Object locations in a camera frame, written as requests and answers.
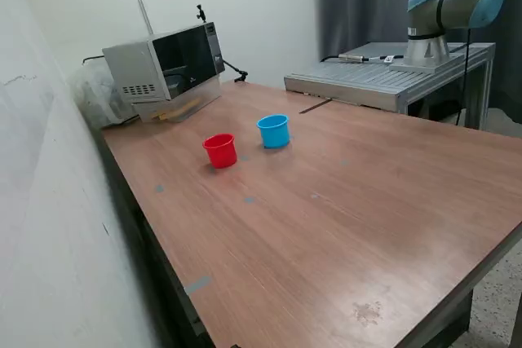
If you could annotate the silver blue UR5e robot arm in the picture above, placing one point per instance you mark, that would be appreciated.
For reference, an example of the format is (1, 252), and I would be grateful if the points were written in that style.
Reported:
(448, 10)

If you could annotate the blue plastic bin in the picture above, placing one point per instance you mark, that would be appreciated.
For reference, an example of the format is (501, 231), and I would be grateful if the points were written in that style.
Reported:
(274, 136)

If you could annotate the red plastic bin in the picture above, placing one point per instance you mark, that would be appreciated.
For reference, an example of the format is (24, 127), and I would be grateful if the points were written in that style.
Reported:
(220, 156)

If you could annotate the dark grey curtain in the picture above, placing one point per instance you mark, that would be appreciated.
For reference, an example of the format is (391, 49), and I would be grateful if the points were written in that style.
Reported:
(350, 10)

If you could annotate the grey metal robot stand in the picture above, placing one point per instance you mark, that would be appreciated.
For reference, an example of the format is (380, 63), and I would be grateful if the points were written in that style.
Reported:
(367, 79)

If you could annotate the flat metal strip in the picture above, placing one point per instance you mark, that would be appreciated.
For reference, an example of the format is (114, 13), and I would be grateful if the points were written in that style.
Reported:
(314, 107)

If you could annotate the thin white rod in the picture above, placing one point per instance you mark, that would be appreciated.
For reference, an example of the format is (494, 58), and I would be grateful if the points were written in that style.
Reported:
(145, 18)

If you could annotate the light wooden stick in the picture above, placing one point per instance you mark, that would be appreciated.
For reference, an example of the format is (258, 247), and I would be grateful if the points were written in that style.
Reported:
(175, 111)

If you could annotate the silver microwave oven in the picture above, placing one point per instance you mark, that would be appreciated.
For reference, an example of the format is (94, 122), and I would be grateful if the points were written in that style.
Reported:
(134, 67)

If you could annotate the clear plastic bag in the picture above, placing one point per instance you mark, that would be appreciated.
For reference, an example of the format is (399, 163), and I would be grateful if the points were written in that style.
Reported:
(91, 95)

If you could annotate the long grey tape strip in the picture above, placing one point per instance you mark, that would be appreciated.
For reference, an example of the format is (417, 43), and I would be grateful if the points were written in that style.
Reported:
(198, 285)

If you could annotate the black ball head mount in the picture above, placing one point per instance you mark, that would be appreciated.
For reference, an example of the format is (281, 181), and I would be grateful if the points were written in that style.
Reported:
(200, 14)

